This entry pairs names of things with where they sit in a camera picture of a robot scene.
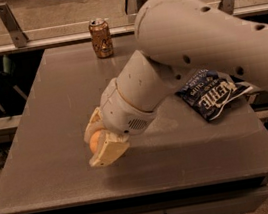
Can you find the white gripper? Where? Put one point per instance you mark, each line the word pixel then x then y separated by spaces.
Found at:
pixel 121 109

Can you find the orange fruit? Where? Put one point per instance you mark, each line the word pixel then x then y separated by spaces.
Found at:
pixel 94 139

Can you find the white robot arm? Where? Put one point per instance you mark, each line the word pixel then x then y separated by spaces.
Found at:
pixel 175 38

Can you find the blue kettle chip bag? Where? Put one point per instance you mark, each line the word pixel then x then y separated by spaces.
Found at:
pixel 208 93

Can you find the gold soda can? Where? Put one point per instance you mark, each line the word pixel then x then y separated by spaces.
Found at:
pixel 101 38

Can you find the left metal bracket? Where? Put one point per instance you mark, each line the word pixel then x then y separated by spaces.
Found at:
pixel 17 35

